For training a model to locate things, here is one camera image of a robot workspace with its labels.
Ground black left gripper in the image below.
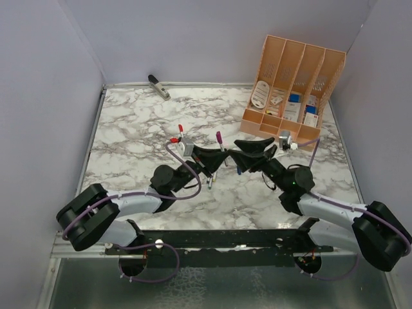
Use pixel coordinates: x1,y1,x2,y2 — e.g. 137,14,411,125
171,145,229,194

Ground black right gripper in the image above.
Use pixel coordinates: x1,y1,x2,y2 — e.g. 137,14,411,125
229,137,290,191

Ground purple pen cap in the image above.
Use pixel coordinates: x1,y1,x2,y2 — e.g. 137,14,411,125
216,131,223,145

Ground white pen green ink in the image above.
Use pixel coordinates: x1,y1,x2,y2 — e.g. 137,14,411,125
207,172,218,190

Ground white pen purple ink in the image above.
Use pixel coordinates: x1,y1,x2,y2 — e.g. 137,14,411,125
219,144,229,167

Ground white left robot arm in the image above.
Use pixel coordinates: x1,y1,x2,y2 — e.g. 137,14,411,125
56,139,229,254

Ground white oval perforated item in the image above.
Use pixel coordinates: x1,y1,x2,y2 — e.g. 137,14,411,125
250,80,270,109

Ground black grey stapler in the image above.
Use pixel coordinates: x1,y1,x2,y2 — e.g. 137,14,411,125
147,74,171,100

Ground peach desk organizer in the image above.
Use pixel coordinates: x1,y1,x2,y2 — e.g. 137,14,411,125
240,35,346,148

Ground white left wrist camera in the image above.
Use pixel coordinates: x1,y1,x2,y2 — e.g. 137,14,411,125
170,137,194,158

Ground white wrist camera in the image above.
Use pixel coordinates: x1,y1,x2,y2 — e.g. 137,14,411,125
276,130,299,154
170,137,194,158

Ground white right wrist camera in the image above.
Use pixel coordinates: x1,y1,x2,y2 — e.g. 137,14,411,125
276,130,299,154

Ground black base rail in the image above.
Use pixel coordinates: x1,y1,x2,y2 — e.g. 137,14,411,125
106,217,335,268

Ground aluminium frame profile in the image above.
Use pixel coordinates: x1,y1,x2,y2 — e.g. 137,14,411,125
51,230,112,258

